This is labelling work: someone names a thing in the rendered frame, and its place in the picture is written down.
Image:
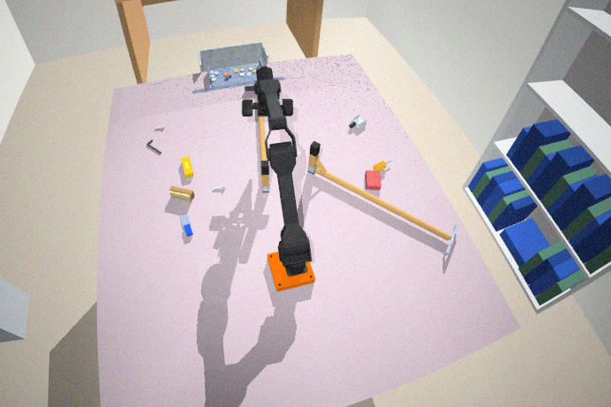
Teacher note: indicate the red rectangular tile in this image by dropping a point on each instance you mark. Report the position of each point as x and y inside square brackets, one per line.
[373, 180]

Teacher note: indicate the long scraper with wooden handle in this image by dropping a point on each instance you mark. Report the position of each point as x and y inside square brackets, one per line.
[264, 166]

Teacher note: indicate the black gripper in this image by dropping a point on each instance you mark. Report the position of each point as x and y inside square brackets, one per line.
[249, 105]

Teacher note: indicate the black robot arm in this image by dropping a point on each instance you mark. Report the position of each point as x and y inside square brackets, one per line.
[294, 249]

